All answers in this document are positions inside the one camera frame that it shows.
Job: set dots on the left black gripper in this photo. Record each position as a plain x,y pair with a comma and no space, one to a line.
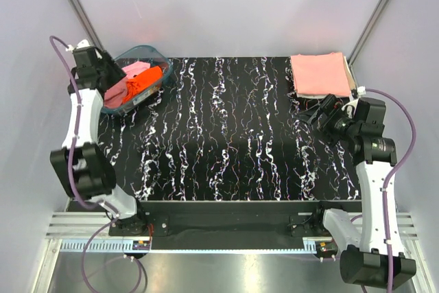
105,61

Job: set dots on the folded salmon pink t-shirt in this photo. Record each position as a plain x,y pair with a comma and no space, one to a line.
320,75

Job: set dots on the orange shirt in basket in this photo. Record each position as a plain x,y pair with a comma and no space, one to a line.
143,81

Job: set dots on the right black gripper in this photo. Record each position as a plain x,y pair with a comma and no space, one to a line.
332,108

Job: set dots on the teal plastic laundry basket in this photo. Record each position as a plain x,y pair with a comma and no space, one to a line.
143,53

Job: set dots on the aluminium frame rail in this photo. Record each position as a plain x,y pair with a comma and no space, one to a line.
93,233

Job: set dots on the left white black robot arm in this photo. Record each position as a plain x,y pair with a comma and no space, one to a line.
83,170

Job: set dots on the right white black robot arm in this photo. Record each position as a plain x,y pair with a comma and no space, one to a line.
374,255

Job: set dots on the left rear aluminium post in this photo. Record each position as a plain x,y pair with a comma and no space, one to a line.
85,22

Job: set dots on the light pink shirt in basket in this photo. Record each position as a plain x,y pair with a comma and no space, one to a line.
114,97

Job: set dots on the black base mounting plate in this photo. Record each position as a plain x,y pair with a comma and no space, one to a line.
208,225

